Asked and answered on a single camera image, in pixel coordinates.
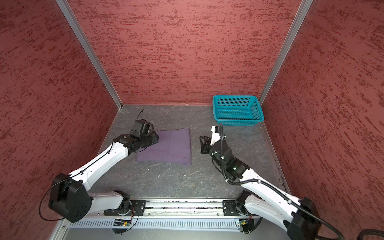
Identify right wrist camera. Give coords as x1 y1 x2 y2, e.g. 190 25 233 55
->
210 125 226 146

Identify white vented cable duct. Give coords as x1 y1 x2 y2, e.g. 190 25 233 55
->
69 218 239 232

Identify right circuit board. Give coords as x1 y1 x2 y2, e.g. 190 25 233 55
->
238 219 255 234

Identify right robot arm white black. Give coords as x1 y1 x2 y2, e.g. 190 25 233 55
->
200 134 322 240

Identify left circuit board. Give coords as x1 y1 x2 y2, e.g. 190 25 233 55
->
113 219 132 228

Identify corner aluminium post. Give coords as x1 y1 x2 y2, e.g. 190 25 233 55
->
259 0 313 106
56 0 124 110

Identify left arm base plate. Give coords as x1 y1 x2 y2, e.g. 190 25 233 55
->
104 200 147 217

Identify circuit board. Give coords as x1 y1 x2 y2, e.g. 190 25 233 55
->
238 219 255 234
113 219 132 228

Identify purple trousers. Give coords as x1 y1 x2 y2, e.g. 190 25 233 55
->
137 128 192 166

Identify right corner aluminium post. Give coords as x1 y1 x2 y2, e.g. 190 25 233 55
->
259 0 313 106

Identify black hose bottom right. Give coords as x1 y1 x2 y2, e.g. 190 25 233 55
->
356 228 384 240

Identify teal plastic basket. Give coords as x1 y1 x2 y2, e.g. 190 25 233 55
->
213 95 265 126

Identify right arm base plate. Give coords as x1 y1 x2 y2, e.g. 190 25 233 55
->
222 200 240 217

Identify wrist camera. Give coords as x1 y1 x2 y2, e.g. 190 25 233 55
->
130 119 154 139
210 125 226 146

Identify aluminium front rail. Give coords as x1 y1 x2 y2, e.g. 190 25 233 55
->
61 197 305 219

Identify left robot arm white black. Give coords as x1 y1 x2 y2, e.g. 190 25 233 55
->
48 132 160 223

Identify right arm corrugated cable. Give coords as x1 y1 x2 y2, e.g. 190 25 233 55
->
218 122 346 240

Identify left corner aluminium post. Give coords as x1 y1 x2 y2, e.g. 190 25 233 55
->
56 0 124 110

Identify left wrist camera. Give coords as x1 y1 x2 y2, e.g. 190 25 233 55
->
130 119 154 139

